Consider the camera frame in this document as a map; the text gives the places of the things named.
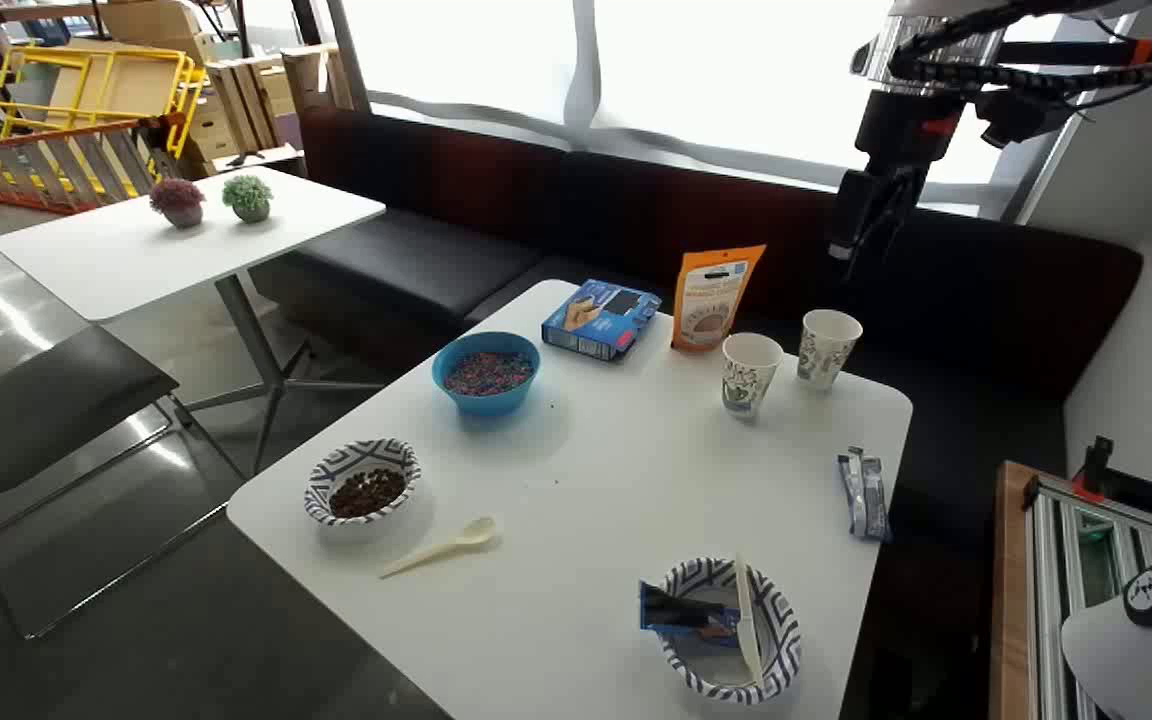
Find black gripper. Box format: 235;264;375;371
830;87;965;264

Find patterned bowl with dark food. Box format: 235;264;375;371
304;441;420;538

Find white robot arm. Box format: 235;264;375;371
830;0;1152;264

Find blue bowl with candy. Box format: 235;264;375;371
432;334;542;421

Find patterned bowl with wrappers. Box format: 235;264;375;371
640;558;804;710

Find black bench sofa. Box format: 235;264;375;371
255;109;1145;631

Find right patterned paper cup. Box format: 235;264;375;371
796;310;866;393

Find patterned paper cup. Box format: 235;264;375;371
720;334;784;421
796;310;866;393

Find orange snack pouch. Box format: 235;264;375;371
674;246;763;354

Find left patterned paper cup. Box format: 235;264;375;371
720;334;784;421

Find blue cookie box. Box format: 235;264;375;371
542;281;659;366

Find blue silver snack packet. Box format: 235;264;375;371
836;449;888;544

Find wooden framed cabinet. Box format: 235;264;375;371
990;459;1152;720

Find white dining table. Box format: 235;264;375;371
229;326;914;720

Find white plastic spoon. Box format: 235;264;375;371
381;516;502;579

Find green plush ball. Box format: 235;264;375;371
224;178;271;224

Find maroon plush ball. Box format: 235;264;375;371
148;178;204;230

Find white side table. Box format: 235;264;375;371
0;170;381;457

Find black folding chair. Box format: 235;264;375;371
0;328;235;643

